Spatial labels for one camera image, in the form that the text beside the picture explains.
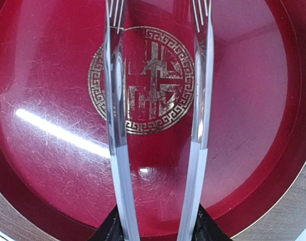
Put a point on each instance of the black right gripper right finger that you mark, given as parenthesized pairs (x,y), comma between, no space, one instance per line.
(206,229)

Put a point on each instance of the red round tray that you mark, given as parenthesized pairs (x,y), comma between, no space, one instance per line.
(55,172)

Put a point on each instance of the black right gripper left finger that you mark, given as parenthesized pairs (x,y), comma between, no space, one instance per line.
(111,229)

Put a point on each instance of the white metal tongs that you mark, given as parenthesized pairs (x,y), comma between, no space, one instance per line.
(204,71)

